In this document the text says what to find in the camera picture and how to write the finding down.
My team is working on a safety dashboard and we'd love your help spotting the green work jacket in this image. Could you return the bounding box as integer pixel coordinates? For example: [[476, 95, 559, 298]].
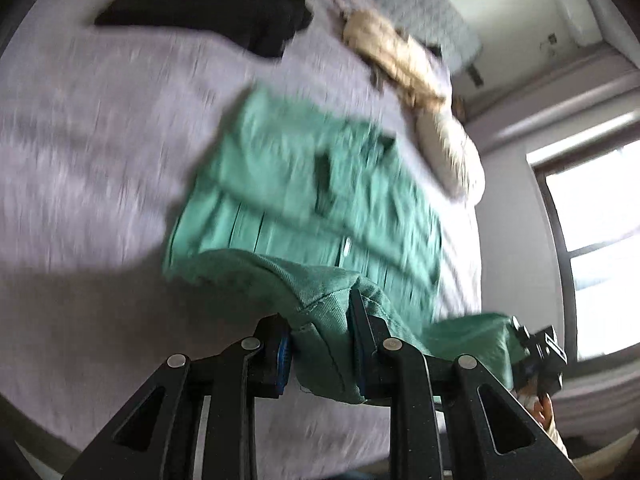
[[164, 87, 523, 403]]

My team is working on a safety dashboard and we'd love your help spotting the person's right hand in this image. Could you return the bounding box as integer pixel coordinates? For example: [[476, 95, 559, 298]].
[[528, 394, 554, 430]]

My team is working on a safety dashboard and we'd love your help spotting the window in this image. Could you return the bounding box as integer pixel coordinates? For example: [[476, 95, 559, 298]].
[[527, 124, 639, 362]]

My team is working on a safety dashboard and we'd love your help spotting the cream pleated pillow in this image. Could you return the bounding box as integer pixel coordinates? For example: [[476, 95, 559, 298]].
[[416, 110, 486, 207]]

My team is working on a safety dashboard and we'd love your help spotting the beige striped cloth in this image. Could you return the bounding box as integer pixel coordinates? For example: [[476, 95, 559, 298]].
[[342, 10, 452, 112]]

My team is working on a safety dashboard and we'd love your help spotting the lavender embossed bedspread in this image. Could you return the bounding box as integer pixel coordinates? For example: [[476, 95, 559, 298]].
[[1, 0, 482, 471]]

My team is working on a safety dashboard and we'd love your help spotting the black garment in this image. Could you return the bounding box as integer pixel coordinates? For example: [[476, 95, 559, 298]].
[[94, 0, 314, 58]]

